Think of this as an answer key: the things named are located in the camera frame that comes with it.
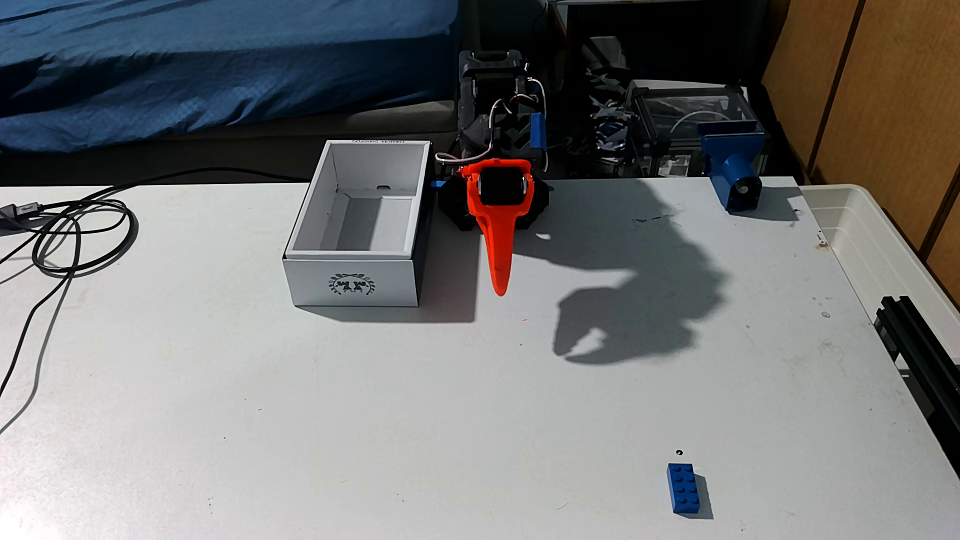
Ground blue toy brick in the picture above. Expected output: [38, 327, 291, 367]
[666, 462, 702, 516]

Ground white cardboard box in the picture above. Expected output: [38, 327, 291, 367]
[282, 139, 434, 308]

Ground bed with blue cover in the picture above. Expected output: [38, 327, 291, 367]
[0, 0, 461, 187]

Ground white plastic bin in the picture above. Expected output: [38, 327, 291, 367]
[800, 183, 960, 363]

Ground wooden wardrobe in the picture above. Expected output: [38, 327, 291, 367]
[760, 0, 960, 305]

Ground black aluminium extrusion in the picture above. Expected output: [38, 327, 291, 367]
[873, 295, 960, 478]

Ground transparent box black frame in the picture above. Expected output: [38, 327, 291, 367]
[624, 79, 753, 180]

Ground blue printed camera mount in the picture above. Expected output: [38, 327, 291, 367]
[698, 123, 768, 214]

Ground black cable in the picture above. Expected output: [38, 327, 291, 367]
[0, 166, 309, 438]

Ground grey cable plug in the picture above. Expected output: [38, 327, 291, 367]
[0, 201, 43, 228]

